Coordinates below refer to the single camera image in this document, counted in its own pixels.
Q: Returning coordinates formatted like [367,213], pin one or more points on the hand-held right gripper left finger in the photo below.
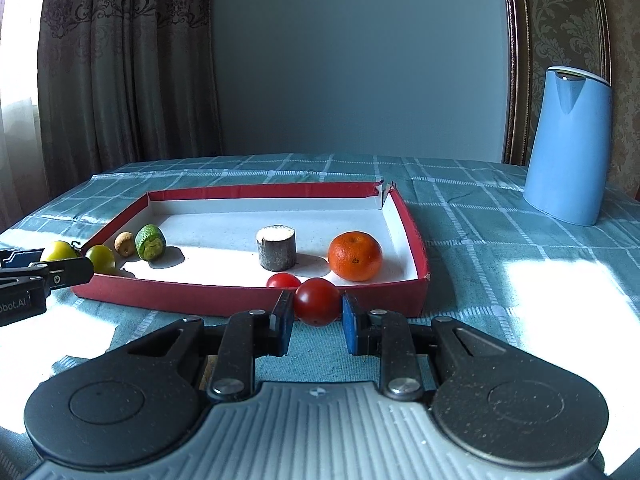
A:
[285,329]

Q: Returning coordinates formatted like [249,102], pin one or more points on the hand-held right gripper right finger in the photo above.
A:
[350,329]

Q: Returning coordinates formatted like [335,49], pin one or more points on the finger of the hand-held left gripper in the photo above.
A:
[22,258]
[67,274]

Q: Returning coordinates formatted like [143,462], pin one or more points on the yellow tomato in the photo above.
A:
[60,251]
[101,258]

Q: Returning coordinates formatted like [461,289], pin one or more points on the red cherry tomato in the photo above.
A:
[316,301]
[282,281]

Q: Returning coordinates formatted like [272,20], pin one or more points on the small brown kiwi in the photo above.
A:
[125,243]

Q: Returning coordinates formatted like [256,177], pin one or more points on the orange mandarin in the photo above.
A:
[355,256]

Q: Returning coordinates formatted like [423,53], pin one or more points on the grey cylinder block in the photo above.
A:
[276,250]

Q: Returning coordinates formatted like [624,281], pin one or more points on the red cardboard box lid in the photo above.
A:
[225,225]

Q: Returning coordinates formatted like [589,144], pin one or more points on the brown dried date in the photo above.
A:
[207,374]

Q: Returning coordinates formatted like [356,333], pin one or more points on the checked teal tablecloth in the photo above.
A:
[480,240]

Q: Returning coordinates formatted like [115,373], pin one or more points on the patterned brown curtain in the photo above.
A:
[130,70]

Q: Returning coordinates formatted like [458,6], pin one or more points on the blue electric kettle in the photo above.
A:
[570,155]

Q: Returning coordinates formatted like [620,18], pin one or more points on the dark wooden frame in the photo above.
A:
[517,60]

